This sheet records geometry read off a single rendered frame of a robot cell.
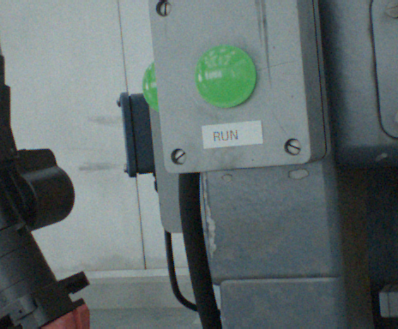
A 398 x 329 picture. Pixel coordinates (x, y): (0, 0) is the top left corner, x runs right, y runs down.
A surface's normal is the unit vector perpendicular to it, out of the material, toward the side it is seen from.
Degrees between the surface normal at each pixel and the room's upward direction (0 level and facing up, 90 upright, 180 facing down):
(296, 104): 90
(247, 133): 90
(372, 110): 90
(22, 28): 90
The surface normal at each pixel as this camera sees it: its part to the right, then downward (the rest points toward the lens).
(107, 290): -0.35, 0.08
